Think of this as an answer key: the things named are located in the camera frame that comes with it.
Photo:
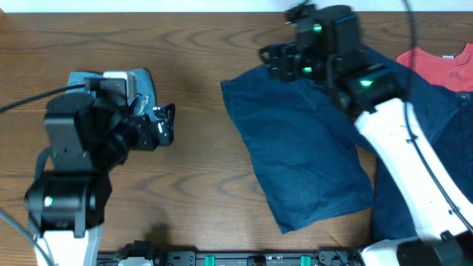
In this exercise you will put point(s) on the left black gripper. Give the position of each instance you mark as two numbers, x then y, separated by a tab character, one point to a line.
148	130

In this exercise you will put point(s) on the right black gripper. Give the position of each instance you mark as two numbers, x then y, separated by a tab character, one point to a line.
280	60

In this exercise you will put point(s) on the dark navy blue shorts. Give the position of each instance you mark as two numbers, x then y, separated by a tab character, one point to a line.
304	155

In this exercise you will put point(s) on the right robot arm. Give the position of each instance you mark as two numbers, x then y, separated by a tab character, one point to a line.
329	49

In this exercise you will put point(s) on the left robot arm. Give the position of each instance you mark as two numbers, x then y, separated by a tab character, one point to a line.
89	135

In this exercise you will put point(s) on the folded light blue denim shorts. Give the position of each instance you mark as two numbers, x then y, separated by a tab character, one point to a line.
145	100

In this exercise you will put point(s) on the red t-shirt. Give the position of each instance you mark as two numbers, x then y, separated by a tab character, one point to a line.
451	71

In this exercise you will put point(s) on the dark navy garment pile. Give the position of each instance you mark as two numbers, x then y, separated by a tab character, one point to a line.
446	120

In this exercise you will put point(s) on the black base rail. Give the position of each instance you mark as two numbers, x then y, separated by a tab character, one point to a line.
146	253

